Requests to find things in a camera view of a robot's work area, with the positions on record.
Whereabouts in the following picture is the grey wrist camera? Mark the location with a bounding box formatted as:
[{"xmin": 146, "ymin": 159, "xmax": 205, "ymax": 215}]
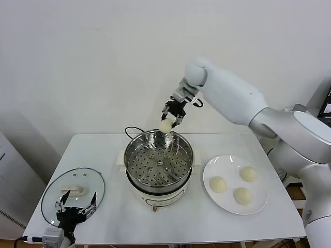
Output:
[
  {"xmin": 173, "ymin": 86, "xmax": 195, "ymax": 104},
  {"xmin": 42, "ymin": 227, "xmax": 64, "ymax": 246}
]

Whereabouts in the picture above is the black laptop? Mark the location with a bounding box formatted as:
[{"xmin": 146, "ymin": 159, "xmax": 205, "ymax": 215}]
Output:
[{"xmin": 317, "ymin": 85, "xmax": 331, "ymax": 119}]

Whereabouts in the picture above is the white side desk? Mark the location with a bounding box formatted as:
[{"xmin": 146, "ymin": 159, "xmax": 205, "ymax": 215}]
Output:
[{"xmin": 283, "ymin": 107, "xmax": 308, "ymax": 210}]

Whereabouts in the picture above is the large white plate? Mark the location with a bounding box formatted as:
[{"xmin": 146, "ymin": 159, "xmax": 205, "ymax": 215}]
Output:
[{"xmin": 202, "ymin": 154, "xmax": 269, "ymax": 215}]

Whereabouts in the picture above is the cream electric cooking pot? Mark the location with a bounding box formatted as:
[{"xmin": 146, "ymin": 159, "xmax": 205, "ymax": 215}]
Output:
[{"xmin": 117, "ymin": 149, "xmax": 202, "ymax": 212}]

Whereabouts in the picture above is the white cabinet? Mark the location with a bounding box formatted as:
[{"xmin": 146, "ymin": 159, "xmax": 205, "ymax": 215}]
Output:
[{"xmin": 0, "ymin": 130, "xmax": 49, "ymax": 233}]

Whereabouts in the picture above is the round glass pot lid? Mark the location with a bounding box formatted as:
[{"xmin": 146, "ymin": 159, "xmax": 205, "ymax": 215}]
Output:
[{"xmin": 41, "ymin": 167, "xmax": 106, "ymax": 227}]

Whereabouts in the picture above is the black pot power cord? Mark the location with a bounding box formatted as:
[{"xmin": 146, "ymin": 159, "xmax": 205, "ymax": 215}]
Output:
[{"xmin": 125, "ymin": 126, "xmax": 145, "ymax": 142}]

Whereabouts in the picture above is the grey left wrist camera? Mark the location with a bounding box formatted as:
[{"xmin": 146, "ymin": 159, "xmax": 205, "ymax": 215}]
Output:
[{"xmin": 42, "ymin": 227, "xmax": 64, "ymax": 246}]

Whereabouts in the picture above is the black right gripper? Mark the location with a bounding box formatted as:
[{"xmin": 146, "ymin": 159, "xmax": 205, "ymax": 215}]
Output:
[{"xmin": 160, "ymin": 99, "xmax": 187, "ymax": 129}]

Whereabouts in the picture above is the perforated steel steamer basket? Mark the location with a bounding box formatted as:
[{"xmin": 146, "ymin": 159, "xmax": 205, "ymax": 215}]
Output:
[{"xmin": 124, "ymin": 129, "xmax": 194, "ymax": 189}]

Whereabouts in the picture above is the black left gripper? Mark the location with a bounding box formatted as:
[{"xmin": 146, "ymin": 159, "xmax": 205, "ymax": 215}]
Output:
[{"xmin": 54, "ymin": 190, "xmax": 98, "ymax": 233}]

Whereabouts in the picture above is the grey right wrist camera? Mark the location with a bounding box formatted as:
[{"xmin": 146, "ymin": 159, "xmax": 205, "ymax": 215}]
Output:
[{"xmin": 173, "ymin": 86, "xmax": 195, "ymax": 104}]

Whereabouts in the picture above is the white steamed baozi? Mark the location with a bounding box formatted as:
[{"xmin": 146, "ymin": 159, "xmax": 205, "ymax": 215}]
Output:
[
  {"xmin": 208, "ymin": 176, "xmax": 228, "ymax": 193},
  {"xmin": 233, "ymin": 187, "xmax": 253, "ymax": 206},
  {"xmin": 240, "ymin": 166, "xmax": 259, "ymax": 183},
  {"xmin": 158, "ymin": 117, "xmax": 173, "ymax": 134}
]

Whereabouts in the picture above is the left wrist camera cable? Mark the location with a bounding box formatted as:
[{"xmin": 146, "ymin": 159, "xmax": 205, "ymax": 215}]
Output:
[{"xmin": 14, "ymin": 235, "xmax": 44, "ymax": 248}]

